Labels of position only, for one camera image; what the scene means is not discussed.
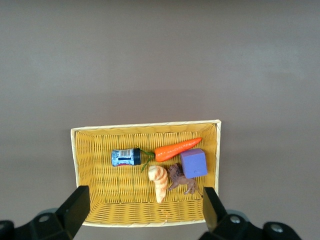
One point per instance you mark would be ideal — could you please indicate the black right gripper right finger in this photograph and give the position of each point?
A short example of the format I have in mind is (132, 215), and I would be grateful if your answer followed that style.
(216, 217)

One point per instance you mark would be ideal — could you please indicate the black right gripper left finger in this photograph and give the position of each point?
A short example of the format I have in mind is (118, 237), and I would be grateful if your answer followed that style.
(72, 215)

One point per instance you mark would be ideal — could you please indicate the yellow wicker tray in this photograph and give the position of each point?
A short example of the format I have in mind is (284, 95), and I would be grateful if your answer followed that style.
(112, 190)

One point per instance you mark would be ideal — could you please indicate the brown toy lion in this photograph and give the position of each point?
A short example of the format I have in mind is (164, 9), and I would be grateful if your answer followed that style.
(181, 180)

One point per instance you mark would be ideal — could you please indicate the purple foam cube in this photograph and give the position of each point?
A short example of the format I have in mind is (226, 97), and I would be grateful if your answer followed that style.
(193, 163)

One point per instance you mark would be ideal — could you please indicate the beige toy bread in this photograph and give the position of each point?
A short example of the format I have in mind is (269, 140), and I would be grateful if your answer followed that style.
(160, 182)

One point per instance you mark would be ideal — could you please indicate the small can with black lid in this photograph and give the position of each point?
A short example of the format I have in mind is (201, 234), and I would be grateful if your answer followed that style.
(125, 157)

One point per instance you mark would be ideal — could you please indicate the orange toy carrot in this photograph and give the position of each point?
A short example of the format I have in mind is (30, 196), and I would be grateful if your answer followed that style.
(175, 150)

